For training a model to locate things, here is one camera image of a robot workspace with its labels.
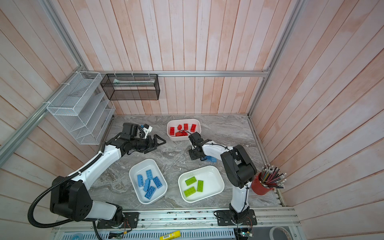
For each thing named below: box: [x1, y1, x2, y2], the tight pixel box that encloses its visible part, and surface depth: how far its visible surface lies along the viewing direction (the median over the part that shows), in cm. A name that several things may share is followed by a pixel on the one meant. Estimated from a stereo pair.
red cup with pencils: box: [251, 163, 287, 196], surface depth 75 cm
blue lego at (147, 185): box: [143, 179, 151, 192], surface depth 85 cm
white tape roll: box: [269, 226, 292, 240], surface depth 70 cm
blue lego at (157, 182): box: [152, 176, 163, 189], surface depth 85 cm
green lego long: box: [184, 186, 197, 198], surface depth 83 cm
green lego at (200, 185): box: [197, 180, 204, 192], surface depth 85 cm
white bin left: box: [129, 159, 168, 205], surface depth 86 cm
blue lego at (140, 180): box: [137, 174, 144, 188], surface depth 85 cm
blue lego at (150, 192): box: [144, 186, 157, 200], surface depth 82 cm
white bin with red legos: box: [166, 118, 202, 141], surface depth 113 cm
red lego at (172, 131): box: [170, 127, 175, 136], surface depth 109 cm
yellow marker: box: [160, 230, 181, 240], surface depth 69 cm
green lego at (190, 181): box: [185, 176, 197, 186], surface depth 87 cm
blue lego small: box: [145, 169, 154, 180], surface depth 90 cm
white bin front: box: [178, 165, 225, 204], surface depth 86 cm
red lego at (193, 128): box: [190, 124, 197, 133], surface depth 113 cm
